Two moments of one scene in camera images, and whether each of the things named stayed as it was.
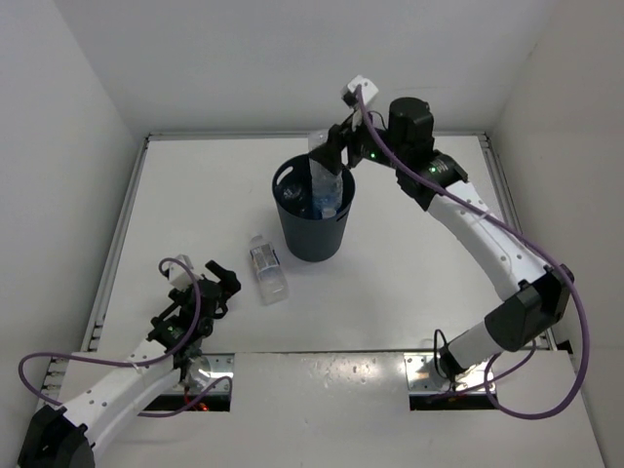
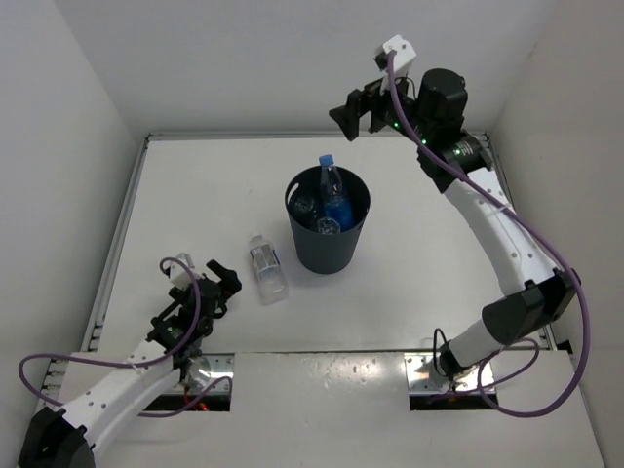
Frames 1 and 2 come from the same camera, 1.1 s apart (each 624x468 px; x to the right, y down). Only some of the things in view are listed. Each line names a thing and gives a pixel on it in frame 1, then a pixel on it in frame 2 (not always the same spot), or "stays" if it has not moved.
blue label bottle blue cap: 327,189 stays
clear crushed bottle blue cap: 327,188 to 329,225
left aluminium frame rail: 113,254 stays
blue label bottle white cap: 295,199 to 306,206
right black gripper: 330,153 to 348,116
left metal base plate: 208,369 stays
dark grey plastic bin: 308,236 to 327,253
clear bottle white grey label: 273,284 stays
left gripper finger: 229,282 stays
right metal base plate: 423,376 stays
